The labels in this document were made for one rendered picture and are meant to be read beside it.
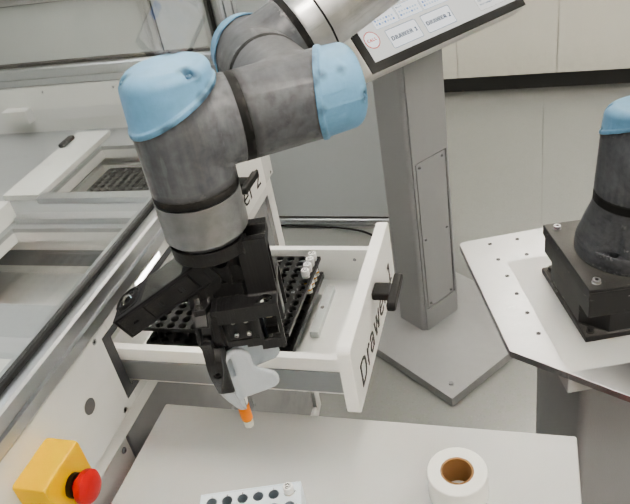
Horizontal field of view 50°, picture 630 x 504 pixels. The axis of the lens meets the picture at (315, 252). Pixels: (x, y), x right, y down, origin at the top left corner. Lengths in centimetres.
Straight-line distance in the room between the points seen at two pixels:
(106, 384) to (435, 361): 129
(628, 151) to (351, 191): 185
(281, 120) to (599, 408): 77
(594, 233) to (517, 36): 278
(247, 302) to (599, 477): 82
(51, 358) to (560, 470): 62
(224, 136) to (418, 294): 160
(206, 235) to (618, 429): 82
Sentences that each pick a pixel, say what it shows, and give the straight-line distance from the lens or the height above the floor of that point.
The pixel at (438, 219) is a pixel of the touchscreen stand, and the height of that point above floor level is 41.
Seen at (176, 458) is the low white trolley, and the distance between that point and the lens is 99.
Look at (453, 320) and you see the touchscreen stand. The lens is 221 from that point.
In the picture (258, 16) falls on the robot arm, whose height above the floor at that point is 131.
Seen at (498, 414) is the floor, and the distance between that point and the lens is 199.
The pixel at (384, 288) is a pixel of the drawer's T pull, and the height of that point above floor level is 91.
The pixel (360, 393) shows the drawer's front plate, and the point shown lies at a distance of 88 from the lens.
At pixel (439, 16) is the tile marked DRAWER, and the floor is 101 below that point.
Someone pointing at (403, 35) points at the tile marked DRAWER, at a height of 100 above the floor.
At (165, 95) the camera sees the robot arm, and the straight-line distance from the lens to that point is 52.
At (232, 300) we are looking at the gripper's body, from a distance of 63.
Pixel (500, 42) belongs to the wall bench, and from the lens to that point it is 378.
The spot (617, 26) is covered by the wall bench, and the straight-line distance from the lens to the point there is 378.
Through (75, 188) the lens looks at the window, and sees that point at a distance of 93.
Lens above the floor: 147
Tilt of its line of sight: 33 degrees down
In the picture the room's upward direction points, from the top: 11 degrees counter-clockwise
